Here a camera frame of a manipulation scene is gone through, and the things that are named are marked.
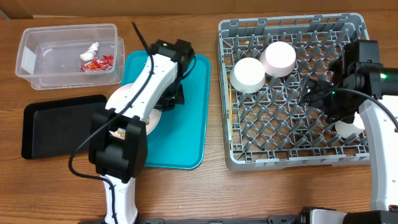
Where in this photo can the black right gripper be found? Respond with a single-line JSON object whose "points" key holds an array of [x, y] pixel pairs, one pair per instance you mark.
{"points": [[319, 92]]}

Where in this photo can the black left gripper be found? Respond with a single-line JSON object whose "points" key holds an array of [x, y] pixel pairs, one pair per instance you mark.
{"points": [[178, 99]]}

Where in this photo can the white plate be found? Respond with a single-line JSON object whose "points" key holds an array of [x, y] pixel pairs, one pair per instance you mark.
{"points": [[120, 94]]}

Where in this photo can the wooden chopstick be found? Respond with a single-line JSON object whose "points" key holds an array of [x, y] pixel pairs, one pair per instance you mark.
{"points": [[230, 114]]}

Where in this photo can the peanut pile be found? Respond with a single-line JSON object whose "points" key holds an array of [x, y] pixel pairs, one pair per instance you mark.
{"points": [[120, 133]]}

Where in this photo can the pink bowl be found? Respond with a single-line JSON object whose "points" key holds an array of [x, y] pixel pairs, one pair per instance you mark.
{"points": [[278, 59]]}

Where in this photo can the white bowl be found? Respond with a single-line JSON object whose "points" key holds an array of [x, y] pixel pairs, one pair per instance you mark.
{"points": [[247, 75]]}

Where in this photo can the red snack wrapper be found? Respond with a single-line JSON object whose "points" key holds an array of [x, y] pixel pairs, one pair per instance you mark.
{"points": [[103, 64]]}

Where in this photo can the white tissue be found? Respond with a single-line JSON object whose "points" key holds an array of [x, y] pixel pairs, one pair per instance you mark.
{"points": [[90, 53]]}

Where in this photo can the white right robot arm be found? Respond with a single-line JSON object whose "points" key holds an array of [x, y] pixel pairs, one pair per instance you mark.
{"points": [[361, 84]]}

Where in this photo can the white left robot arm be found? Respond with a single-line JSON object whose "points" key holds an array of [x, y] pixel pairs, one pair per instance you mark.
{"points": [[118, 141]]}

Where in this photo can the grey dishwasher rack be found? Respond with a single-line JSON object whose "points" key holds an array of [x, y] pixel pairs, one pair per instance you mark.
{"points": [[270, 130]]}

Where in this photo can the white cup in rack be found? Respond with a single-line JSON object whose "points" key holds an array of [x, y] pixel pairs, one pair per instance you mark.
{"points": [[345, 130]]}

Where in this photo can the teal serving tray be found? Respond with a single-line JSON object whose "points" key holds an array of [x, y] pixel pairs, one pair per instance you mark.
{"points": [[178, 140]]}

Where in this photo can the black base bar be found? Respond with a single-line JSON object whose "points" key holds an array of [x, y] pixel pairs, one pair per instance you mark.
{"points": [[277, 219]]}

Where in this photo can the black plastic tray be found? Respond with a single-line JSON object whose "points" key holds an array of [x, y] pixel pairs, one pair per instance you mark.
{"points": [[58, 127]]}

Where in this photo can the clear plastic bin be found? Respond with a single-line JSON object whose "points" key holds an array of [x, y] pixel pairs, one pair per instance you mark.
{"points": [[49, 57]]}

